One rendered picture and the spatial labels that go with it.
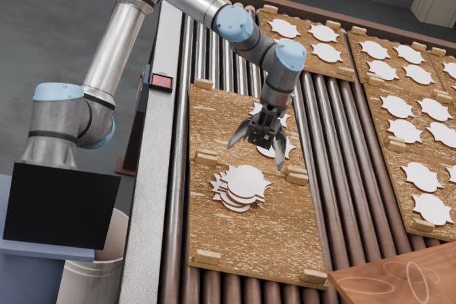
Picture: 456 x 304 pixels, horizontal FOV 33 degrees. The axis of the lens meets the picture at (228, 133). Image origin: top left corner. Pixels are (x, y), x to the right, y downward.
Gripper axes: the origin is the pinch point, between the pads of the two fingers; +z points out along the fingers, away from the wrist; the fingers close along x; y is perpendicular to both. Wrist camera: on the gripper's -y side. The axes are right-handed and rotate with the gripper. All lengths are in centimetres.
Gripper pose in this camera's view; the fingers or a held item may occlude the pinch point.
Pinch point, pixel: (254, 159)
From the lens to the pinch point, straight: 205.0
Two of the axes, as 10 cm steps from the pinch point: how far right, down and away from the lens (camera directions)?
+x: 9.1, 3.8, -1.3
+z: -2.6, 8.0, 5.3
